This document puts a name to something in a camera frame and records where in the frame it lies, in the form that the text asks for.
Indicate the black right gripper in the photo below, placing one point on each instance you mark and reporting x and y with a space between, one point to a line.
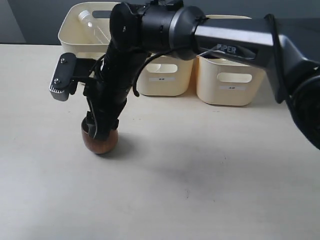
108 97

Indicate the brown wooden cup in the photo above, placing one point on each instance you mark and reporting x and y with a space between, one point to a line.
97 146

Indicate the clear plastic bottle white cap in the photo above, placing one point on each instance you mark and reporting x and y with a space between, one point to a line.
92 28

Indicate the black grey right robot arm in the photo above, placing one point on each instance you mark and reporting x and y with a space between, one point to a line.
287 49

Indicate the middle cream plastic bin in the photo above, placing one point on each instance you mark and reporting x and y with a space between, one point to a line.
165 77

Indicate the cream plastic bin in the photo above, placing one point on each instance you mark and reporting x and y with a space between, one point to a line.
165 77
72 36
224 82

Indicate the left cream plastic bin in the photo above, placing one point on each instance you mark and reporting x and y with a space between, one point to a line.
72 36

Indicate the right cream plastic bin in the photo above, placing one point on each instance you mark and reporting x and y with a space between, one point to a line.
224 82

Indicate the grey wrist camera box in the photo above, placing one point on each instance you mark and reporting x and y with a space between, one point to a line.
61 78

